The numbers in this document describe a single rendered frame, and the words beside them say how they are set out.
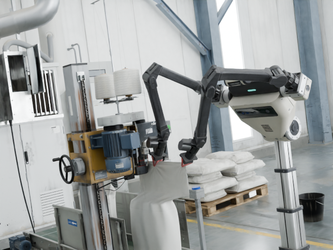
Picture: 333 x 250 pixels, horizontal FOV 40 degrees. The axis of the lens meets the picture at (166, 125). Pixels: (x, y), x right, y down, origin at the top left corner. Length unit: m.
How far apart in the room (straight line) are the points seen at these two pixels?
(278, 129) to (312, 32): 8.44
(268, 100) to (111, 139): 0.93
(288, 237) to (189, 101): 5.88
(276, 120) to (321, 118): 8.59
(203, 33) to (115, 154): 6.56
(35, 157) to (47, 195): 0.47
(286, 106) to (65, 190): 3.64
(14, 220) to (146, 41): 4.08
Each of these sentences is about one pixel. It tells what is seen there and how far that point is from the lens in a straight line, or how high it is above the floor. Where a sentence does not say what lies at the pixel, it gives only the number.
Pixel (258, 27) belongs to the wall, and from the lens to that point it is 10.45.
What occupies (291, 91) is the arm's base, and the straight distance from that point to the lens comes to 2.62.
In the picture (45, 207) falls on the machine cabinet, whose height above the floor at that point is 0.40.
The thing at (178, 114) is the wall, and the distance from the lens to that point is 8.51.
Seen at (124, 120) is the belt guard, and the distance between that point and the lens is 2.71.
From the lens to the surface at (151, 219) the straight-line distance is 3.08.
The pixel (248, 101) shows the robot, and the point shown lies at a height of 1.40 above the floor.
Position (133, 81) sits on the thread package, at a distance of 2.79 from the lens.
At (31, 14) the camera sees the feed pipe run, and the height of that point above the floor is 2.58.
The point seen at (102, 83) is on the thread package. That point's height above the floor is 1.63.
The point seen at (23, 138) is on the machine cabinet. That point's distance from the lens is 5.58.
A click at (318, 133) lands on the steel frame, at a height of 0.25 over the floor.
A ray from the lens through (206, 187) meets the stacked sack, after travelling 5.72.
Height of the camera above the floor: 1.47
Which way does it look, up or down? 3 degrees down
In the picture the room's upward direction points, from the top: 7 degrees counter-clockwise
